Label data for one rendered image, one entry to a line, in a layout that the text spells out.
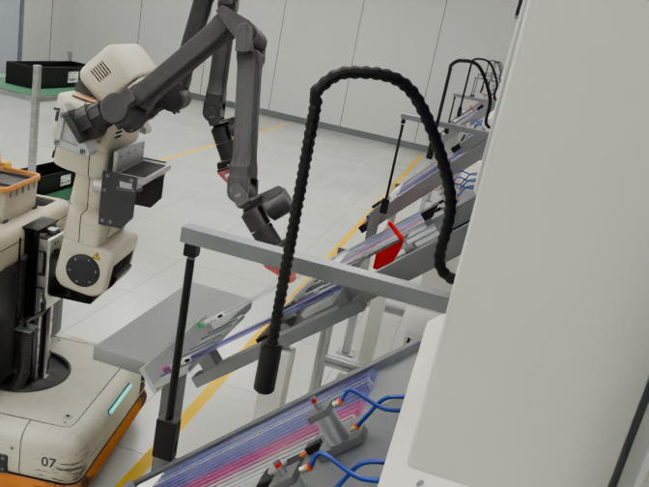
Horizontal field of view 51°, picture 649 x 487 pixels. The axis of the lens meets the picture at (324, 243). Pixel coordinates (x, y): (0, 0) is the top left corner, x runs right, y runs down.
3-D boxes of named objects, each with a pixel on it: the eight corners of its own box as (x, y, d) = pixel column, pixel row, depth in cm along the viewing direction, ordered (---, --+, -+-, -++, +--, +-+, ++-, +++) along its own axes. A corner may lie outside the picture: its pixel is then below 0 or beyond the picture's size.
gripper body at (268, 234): (293, 242, 171) (277, 216, 170) (280, 253, 162) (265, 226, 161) (271, 252, 173) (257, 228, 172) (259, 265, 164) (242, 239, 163)
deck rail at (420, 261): (282, 344, 192) (270, 326, 192) (284, 341, 194) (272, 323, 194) (513, 228, 168) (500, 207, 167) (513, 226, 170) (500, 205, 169)
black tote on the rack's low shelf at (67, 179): (27, 199, 371) (28, 180, 367) (0, 192, 374) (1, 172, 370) (88, 182, 424) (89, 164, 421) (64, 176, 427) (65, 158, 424)
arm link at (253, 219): (241, 211, 169) (236, 214, 164) (265, 197, 168) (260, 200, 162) (255, 234, 170) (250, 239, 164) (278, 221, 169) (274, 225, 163)
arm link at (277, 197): (239, 191, 172) (227, 187, 164) (278, 169, 170) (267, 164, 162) (261, 233, 171) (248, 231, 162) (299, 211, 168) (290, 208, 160)
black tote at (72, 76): (34, 89, 352) (35, 67, 349) (5, 82, 356) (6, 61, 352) (96, 85, 406) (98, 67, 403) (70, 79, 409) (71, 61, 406)
